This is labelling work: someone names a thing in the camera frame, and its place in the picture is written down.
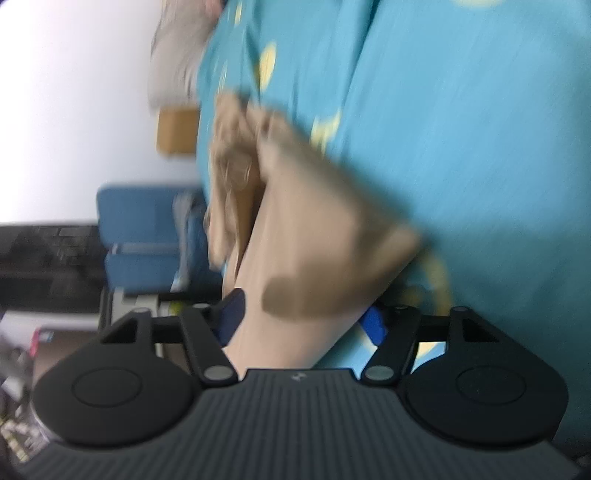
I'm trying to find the tan brown garment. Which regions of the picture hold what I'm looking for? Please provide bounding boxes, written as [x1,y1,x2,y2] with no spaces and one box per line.
[205,92,421,374]

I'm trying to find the blue covered chair near bed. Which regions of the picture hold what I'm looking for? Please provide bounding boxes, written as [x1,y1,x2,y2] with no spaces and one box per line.
[96,185,221,299]

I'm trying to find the tan bed headboard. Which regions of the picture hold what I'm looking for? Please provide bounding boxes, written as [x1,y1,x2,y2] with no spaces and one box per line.
[156,107,200,157]

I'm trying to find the teal smiley bed sheet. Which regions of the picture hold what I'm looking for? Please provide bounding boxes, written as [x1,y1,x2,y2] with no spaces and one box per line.
[197,1,590,456]

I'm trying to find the grey pillow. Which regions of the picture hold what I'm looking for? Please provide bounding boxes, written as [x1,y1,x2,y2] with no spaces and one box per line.
[147,0,225,110]

